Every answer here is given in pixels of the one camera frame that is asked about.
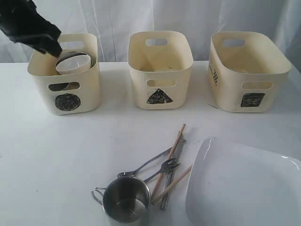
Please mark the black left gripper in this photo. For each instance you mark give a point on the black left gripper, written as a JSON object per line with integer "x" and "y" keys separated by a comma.
{"x": 21, "y": 23}

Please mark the white ceramic bowl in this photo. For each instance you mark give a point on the white ceramic bowl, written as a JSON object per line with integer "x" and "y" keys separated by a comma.
{"x": 74, "y": 64}

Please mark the steel bowl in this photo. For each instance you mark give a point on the steel bowl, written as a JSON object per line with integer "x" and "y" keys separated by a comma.
{"x": 74, "y": 54}

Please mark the steel spoon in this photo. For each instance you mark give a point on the steel spoon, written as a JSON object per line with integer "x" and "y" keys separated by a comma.
{"x": 135, "y": 172}

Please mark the long wooden chopstick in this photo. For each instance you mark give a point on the long wooden chopstick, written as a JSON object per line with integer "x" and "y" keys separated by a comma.
{"x": 160, "y": 176}

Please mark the steel cup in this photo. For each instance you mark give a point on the steel cup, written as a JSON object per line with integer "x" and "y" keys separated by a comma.
{"x": 126, "y": 201}
{"x": 58, "y": 86}

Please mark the short wooden chopstick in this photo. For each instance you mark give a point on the short wooden chopstick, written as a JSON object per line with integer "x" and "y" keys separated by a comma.
{"x": 172, "y": 185}

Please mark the cream bin with circle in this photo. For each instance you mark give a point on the cream bin with circle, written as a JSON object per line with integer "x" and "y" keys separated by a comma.
{"x": 83, "y": 93}

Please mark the white backdrop curtain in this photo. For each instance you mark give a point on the white backdrop curtain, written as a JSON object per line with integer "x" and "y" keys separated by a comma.
{"x": 114, "y": 21}

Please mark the cream bin with triangle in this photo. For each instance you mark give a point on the cream bin with triangle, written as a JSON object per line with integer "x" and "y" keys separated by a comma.
{"x": 160, "y": 64}

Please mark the steel table knife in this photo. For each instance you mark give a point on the steel table knife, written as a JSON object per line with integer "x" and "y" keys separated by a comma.
{"x": 169, "y": 179}

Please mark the steel fork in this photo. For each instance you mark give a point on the steel fork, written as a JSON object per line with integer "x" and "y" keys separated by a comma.
{"x": 166, "y": 167}

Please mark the cream bin with square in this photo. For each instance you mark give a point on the cream bin with square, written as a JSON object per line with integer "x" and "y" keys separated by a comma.
{"x": 246, "y": 71}

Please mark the white square plate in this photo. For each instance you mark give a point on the white square plate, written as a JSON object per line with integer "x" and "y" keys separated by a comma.
{"x": 232, "y": 184}

